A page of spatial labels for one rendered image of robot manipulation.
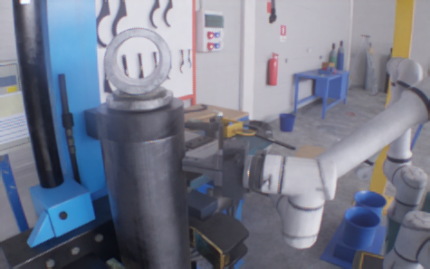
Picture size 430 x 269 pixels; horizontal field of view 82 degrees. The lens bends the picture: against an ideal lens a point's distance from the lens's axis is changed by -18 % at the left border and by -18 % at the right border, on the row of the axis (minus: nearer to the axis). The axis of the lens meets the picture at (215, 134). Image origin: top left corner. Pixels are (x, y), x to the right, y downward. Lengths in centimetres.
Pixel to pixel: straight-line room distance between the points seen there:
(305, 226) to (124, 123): 46
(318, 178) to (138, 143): 39
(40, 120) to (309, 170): 75
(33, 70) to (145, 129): 43
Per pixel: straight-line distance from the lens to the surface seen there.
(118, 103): 66
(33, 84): 92
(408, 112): 91
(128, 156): 65
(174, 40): 348
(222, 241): 98
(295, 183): 63
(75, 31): 104
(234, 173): 66
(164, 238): 77
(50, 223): 94
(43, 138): 95
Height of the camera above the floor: 163
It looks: 19 degrees down
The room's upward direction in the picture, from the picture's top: straight up
